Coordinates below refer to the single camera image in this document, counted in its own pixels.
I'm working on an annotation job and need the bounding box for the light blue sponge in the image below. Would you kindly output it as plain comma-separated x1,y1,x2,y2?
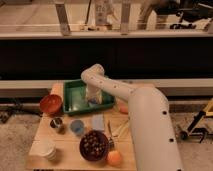
88,100,100,107

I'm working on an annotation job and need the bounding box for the blue plastic cup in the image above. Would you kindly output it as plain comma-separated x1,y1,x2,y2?
70,120,84,136

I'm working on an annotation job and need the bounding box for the yellow banana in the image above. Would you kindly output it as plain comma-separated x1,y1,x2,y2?
112,121,129,137

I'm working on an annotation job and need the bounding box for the green plastic tray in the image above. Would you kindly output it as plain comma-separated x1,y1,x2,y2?
63,79,115,115

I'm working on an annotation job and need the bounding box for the grey blue sponge block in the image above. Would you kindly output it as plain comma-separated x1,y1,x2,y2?
92,115,105,131

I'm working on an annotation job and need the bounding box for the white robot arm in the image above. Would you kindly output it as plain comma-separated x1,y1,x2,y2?
81,64,184,171

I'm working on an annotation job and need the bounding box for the orange fruit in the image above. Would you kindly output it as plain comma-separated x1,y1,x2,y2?
107,150,122,166

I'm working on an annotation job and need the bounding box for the red bowl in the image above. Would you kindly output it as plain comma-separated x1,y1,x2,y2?
39,94,62,116

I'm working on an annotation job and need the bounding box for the metal fork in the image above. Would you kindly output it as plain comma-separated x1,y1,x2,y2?
107,121,115,150

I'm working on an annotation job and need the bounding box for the small metal cup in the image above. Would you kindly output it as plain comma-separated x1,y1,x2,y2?
50,117,63,133

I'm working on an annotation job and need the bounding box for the dark bowl with nuts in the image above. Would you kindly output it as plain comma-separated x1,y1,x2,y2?
79,130,109,162

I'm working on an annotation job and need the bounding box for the orange carrot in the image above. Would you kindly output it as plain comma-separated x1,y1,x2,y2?
118,105,128,114

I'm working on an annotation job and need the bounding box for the wooden table board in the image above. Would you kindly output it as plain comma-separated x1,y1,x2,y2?
26,82,138,171

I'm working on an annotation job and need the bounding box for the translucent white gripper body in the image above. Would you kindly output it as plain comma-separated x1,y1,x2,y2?
86,84,102,104

